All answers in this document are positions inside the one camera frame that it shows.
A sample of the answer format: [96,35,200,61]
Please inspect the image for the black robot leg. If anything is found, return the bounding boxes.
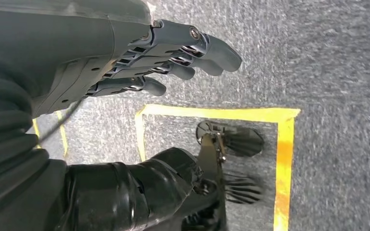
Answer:
[53,132,228,231]

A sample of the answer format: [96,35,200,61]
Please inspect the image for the black robot foot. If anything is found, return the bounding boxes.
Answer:
[195,120,265,158]

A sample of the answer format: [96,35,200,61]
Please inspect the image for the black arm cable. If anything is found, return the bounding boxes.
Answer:
[37,99,85,145]

